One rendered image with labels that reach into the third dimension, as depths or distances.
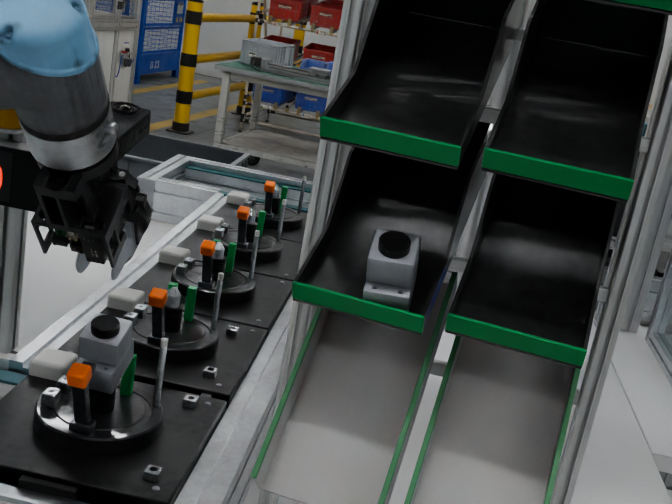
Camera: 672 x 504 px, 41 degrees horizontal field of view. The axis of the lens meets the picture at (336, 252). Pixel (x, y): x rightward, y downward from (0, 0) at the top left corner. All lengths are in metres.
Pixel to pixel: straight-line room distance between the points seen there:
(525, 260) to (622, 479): 0.56
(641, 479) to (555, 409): 0.50
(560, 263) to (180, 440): 0.46
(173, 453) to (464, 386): 0.32
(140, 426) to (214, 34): 11.29
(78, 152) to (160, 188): 1.44
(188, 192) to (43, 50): 1.51
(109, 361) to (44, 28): 0.42
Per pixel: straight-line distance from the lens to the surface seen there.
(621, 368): 1.87
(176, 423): 1.07
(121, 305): 1.37
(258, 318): 1.40
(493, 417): 0.97
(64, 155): 0.77
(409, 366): 0.97
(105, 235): 0.83
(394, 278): 0.83
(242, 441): 1.07
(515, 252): 0.96
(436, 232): 0.95
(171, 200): 2.20
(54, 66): 0.70
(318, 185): 0.94
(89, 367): 0.95
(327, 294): 0.85
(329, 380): 0.97
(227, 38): 12.14
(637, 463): 1.50
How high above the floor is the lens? 1.49
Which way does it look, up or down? 17 degrees down
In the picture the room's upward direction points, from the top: 10 degrees clockwise
